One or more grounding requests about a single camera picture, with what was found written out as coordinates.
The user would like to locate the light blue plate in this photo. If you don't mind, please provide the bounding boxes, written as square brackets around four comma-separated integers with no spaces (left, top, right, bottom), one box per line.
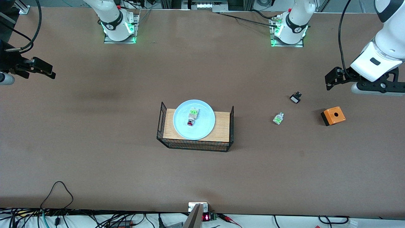
[173,99,216,140]

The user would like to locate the black coiled cable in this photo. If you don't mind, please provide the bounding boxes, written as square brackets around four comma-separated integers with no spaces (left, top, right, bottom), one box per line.
[318,215,350,225]

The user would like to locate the thin black looped cable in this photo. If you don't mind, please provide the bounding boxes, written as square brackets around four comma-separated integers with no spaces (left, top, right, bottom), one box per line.
[40,181,74,210]

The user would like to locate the red clip lead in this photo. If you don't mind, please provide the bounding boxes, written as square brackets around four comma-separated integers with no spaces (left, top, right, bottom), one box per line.
[218,213,242,228]

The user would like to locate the tangled black cables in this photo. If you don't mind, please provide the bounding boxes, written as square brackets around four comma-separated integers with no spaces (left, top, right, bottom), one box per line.
[0,207,190,228]

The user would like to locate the red push button switch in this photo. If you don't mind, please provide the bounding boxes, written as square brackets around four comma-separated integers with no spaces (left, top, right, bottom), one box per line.
[187,107,200,127]

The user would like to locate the wooden board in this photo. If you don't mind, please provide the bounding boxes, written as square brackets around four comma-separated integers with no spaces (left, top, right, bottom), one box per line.
[163,109,231,143]

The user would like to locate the black wire basket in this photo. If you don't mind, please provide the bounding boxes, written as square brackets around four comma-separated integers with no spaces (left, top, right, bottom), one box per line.
[156,102,234,153]

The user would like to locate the grey metal bar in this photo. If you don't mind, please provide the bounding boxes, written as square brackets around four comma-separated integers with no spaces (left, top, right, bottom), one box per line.
[183,204,203,228]

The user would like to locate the metal frame with white light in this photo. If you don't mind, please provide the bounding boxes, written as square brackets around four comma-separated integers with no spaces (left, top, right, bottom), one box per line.
[181,0,229,12]

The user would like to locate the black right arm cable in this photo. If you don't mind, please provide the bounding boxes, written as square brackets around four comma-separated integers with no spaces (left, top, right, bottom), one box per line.
[0,0,42,53]

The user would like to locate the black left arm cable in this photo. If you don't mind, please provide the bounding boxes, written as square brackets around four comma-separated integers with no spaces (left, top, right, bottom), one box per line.
[338,0,358,80]

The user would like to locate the orange button enclosure box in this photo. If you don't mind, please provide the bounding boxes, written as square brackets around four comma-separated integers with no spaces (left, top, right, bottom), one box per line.
[321,106,346,126]

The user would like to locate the black cable to arm base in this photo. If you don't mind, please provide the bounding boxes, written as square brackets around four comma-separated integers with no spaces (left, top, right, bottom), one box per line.
[218,9,282,28]

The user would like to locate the aluminium frame profile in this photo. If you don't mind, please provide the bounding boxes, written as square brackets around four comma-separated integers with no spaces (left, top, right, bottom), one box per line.
[14,0,30,15]

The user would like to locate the silver metal bracket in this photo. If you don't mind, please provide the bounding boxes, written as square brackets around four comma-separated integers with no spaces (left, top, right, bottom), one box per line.
[188,202,209,212]

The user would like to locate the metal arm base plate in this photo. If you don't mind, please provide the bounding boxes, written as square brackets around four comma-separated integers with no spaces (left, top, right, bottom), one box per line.
[104,13,140,44]
[269,16,305,48]

